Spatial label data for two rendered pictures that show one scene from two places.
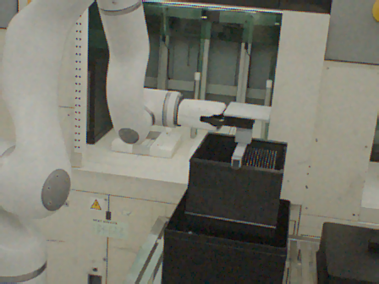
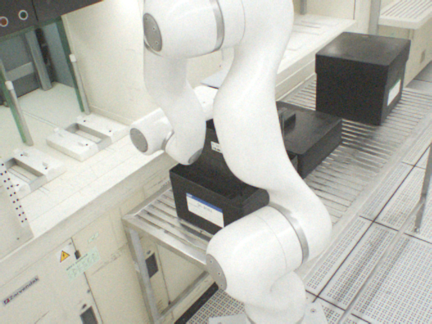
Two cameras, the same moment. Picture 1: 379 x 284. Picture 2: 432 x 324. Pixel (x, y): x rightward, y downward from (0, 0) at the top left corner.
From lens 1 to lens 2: 1.06 m
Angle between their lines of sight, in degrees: 52
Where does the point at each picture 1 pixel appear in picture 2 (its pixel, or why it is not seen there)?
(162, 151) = (58, 170)
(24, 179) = (327, 224)
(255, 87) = (8, 69)
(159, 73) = not seen: outside the picture
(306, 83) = not seen: hidden behind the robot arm
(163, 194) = (114, 198)
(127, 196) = (87, 225)
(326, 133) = not seen: hidden behind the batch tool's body
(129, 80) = (195, 107)
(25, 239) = (293, 276)
